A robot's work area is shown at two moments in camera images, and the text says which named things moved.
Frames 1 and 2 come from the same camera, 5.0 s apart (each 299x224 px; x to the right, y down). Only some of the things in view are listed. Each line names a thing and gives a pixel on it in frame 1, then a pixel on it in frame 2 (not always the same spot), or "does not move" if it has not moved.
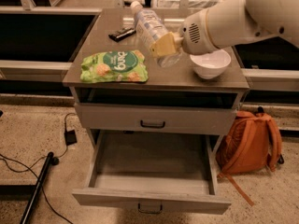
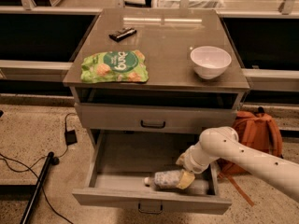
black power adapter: x=70 y=136 does not move
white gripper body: x=193 y=37 → x=191 y=162
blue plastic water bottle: x=150 y=26 → x=168 y=179
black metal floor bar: x=49 y=161 does not move
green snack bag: x=114 y=66 does not move
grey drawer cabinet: x=156 y=113 does not move
